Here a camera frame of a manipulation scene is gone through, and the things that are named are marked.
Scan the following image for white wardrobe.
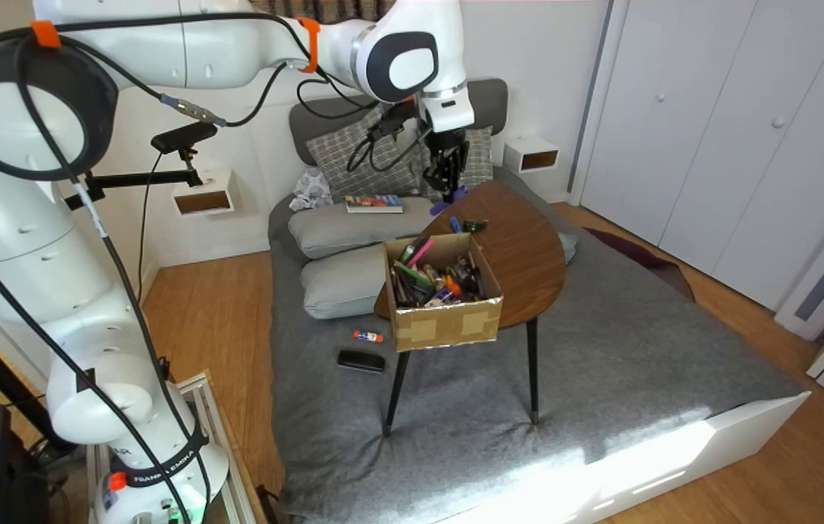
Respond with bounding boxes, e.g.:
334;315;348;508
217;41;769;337
568;0;824;315

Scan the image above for white bed frame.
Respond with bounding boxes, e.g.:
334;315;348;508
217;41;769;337
408;391;813;524

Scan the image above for purple marker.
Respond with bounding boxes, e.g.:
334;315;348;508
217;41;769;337
428;190;468;217

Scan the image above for checkered cushion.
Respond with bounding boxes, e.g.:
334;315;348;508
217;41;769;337
453;124;498;190
303;123;433;201

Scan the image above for orange glue stick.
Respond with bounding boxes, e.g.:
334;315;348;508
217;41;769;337
348;326;386;348

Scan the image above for grey bed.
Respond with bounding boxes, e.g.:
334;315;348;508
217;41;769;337
265;168;813;524

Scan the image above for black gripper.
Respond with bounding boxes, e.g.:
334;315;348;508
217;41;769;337
421;127;472;203

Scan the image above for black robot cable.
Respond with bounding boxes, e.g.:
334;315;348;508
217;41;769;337
0;8;433;524

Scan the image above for black remote on bed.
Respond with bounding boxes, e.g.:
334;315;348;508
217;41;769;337
334;347;390;373

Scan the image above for white wall shelf box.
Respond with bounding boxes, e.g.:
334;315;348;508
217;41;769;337
172;172;239;217
502;137;568;207

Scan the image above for white crumpled plastic bag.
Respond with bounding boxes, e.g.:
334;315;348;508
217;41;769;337
288;166;337;214

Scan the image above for colourful book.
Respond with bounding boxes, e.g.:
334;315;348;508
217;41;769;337
342;193;408;217

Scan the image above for dark red rug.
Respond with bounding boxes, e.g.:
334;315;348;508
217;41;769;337
583;223;698;302

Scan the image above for pink marker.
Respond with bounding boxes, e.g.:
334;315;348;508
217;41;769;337
408;235;438;271

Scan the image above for cardboard box with tape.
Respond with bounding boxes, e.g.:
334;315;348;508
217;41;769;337
371;230;505;356

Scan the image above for long grey pillow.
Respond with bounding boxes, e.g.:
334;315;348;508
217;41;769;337
284;198;443;262

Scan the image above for dark shaggy wall hanging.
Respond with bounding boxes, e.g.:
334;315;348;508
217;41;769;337
249;0;398;22

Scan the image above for round wooden table black legs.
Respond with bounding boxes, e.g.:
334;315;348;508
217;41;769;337
371;178;568;439

